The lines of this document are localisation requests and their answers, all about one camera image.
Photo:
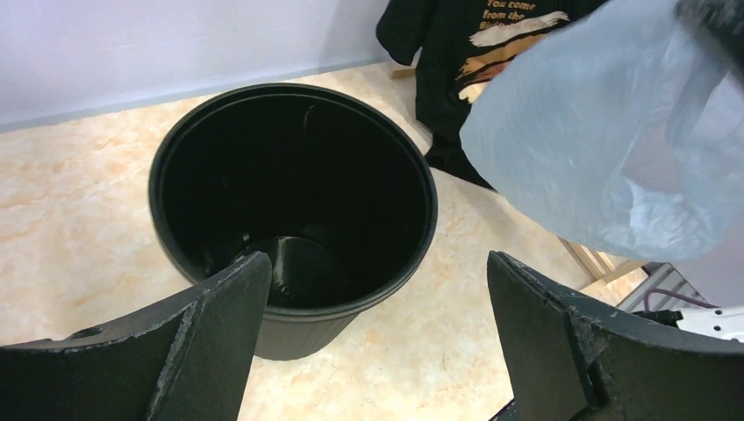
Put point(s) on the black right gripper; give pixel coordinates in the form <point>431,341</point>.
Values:
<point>717,26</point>

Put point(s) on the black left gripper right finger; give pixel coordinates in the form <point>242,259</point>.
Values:
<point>572,357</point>

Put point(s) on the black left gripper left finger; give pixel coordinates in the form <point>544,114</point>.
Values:
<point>186,357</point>

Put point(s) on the light blue plastic trash bag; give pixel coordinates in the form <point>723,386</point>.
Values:
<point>606,134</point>

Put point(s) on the black plastic trash bin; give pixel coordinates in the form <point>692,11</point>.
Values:
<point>333,191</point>

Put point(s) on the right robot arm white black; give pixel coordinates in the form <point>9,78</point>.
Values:
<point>707,296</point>

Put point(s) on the wooden stick on floor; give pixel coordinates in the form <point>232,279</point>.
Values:
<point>603,266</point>

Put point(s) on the black printed t-shirt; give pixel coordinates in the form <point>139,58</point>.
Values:
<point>457,47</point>

